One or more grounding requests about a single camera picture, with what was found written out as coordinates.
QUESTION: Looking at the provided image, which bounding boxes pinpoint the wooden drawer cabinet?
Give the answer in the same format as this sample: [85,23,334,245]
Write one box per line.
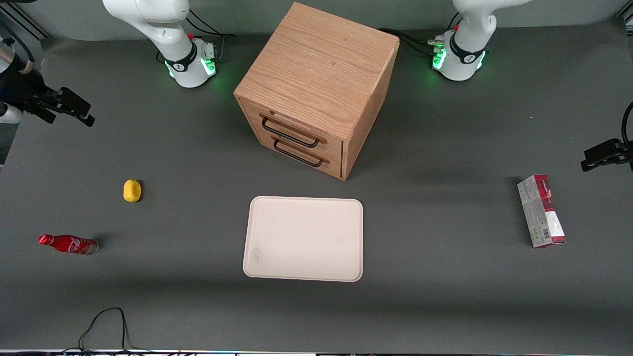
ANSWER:
[233,2,400,181]

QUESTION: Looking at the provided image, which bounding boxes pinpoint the yellow lemon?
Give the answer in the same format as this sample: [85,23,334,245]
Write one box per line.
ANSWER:
[123,179,142,203]

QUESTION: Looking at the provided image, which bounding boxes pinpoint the aluminium frame rail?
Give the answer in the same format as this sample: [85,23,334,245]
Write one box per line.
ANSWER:
[0,5,51,41]

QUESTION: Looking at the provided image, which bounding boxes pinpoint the red coke bottle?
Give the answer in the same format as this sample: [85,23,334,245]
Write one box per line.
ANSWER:
[38,234,99,256]

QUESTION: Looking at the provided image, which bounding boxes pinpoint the black cable along right arm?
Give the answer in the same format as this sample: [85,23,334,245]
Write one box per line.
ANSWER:
[5,32,35,75]

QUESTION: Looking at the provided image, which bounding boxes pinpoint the black right arm base cables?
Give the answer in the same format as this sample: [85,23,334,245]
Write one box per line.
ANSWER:
[185,9,237,64]

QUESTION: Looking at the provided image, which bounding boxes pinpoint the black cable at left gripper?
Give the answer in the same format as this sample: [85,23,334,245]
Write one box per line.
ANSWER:
[621,101,633,145]

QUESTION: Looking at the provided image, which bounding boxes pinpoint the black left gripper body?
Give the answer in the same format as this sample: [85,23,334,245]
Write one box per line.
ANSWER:
[617,140,633,172]

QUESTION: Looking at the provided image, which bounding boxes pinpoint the black wire drawer handle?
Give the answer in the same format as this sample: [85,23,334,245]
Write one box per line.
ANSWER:
[273,138,324,168]
[261,116,321,149]

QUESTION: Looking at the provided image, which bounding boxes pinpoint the black left arm base cables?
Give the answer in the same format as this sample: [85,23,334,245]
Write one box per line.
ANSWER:
[378,12,463,57]

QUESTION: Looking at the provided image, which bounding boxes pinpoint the thin black looped cable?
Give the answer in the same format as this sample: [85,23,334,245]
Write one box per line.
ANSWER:
[59,307,164,355]

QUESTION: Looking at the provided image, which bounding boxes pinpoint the red and grey carton box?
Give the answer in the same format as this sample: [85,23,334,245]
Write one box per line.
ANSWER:
[517,174,568,249]

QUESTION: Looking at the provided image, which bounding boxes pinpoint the black arm base cables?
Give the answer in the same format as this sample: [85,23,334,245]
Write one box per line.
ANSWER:
[378,12,463,57]
[185,9,237,64]

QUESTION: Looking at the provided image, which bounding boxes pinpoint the cream plastic tray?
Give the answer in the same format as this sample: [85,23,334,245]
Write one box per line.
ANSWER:
[242,196,364,283]

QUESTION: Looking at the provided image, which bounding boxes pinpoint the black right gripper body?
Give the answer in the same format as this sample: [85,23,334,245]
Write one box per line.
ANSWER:
[0,59,60,124]

